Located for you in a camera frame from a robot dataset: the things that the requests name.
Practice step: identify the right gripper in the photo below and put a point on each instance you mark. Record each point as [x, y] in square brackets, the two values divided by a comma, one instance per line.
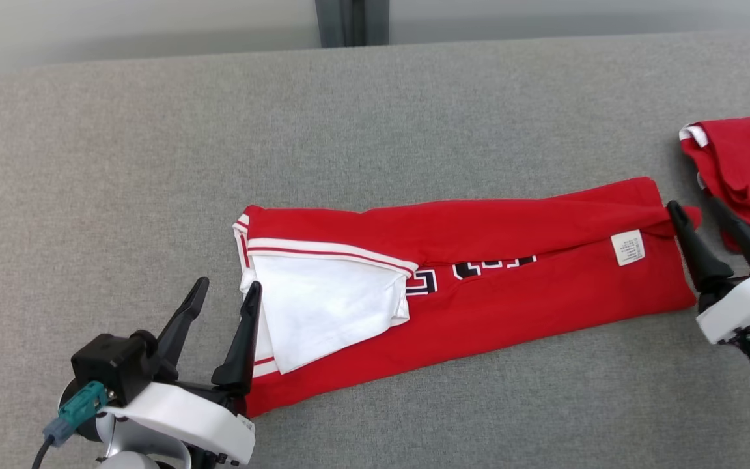
[746, 303]

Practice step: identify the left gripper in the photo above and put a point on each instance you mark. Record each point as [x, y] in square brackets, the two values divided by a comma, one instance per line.
[186, 410]

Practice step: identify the red jersey with white sleeves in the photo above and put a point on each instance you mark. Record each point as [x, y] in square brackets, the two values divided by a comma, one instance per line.
[512, 306]

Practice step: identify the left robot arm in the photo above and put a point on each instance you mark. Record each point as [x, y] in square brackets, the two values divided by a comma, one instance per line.
[131, 443]

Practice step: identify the white partition panel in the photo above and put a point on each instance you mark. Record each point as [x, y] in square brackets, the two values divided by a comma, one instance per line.
[121, 26]
[577, 16]

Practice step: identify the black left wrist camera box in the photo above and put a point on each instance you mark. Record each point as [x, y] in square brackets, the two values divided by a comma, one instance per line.
[111, 365]

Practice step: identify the teal left camera connector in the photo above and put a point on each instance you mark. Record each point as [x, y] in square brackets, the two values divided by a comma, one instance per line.
[79, 407]

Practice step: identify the grey metal partition post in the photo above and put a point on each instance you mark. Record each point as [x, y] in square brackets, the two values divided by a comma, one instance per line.
[333, 23]

